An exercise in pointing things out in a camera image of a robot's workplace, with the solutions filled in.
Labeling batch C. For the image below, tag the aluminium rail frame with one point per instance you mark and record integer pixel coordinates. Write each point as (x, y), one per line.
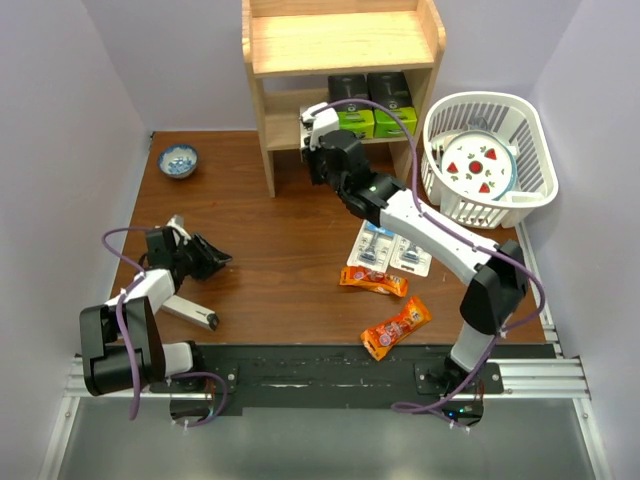
(531, 416)

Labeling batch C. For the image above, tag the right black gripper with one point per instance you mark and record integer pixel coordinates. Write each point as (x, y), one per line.
(311, 157)

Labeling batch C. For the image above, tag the lower orange razor bag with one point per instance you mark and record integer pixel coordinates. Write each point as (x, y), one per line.
(381, 338)

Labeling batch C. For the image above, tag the blue razor blister pack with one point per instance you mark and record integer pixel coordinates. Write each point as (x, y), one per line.
(372, 248)
(408, 257)

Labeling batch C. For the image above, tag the right blue razor blister pack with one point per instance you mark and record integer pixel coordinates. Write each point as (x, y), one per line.
(408, 257)

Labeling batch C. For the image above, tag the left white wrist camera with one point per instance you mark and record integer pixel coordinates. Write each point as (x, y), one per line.
(180, 234)

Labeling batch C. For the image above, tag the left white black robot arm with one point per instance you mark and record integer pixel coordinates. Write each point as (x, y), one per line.
(120, 342)

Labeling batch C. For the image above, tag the left blue razor blister pack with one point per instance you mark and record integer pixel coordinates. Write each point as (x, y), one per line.
(372, 248)

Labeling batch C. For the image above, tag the white watermelon pattern plate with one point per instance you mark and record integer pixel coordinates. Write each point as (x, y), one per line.
(476, 164)

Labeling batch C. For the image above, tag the blue white ceramic bowl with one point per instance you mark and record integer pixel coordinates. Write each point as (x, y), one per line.
(178, 161)

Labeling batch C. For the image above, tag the white plastic laundry basket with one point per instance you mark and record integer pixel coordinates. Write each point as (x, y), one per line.
(513, 121)

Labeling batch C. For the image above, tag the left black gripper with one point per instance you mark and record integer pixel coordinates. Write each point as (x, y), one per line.
(211, 259)

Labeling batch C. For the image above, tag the black green razor box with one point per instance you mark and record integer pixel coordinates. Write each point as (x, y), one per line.
(390, 89)
(353, 115)

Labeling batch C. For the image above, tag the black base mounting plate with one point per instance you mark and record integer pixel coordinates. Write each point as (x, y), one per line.
(226, 379)

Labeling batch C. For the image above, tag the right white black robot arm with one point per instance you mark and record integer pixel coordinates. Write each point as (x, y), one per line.
(495, 285)

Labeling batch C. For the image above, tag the silver Harry's razor box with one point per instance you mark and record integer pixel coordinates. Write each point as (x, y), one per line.
(192, 312)

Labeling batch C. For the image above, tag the wooden two-tier shelf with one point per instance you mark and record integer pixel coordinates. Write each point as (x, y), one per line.
(282, 39)

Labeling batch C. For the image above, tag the orange razor bag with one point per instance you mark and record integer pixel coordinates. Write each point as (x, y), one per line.
(373, 281)
(381, 338)

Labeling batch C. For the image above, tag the upper orange razor bag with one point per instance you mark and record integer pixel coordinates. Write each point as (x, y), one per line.
(373, 281)

